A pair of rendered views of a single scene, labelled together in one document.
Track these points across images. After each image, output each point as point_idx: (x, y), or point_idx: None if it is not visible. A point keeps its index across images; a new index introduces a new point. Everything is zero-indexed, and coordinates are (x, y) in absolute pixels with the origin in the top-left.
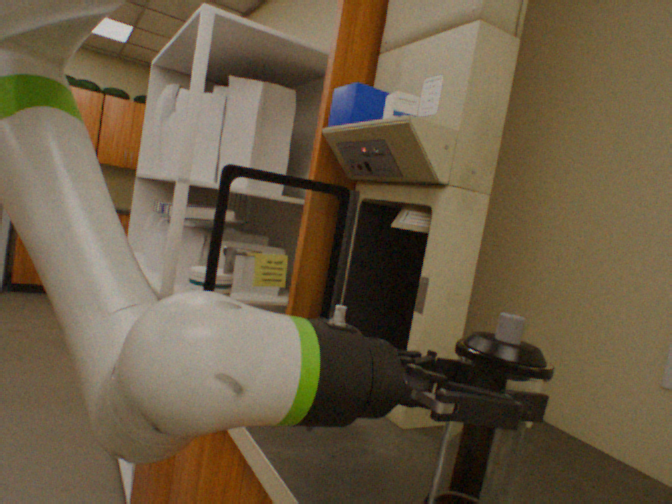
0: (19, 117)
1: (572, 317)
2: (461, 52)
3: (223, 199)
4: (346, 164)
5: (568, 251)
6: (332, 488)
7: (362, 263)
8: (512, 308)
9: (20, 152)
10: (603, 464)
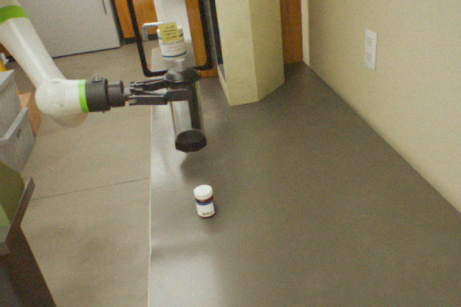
0: (2, 27)
1: (341, 24)
2: None
3: (129, 1)
4: None
5: None
6: (169, 133)
7: None
8: (326, 20)
9: (7, 38)
10: (335, 112)
